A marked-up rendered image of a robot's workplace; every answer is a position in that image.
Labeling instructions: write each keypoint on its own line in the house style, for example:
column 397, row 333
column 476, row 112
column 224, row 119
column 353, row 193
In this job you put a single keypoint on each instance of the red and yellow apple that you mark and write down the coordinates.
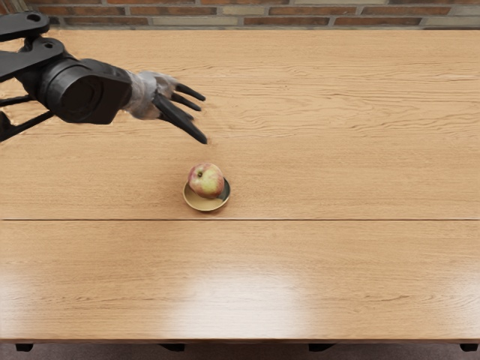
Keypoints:
column 206, row 180

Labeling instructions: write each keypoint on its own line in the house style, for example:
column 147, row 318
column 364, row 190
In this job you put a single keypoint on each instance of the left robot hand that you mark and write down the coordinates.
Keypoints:
column 152, row 98

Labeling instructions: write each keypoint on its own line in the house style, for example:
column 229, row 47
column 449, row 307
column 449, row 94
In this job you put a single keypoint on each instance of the small yellow plate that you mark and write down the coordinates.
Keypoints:
column 202, row 203

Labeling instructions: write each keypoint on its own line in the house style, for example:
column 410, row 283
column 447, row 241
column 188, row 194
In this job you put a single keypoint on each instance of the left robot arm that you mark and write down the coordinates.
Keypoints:
column 75, row 90

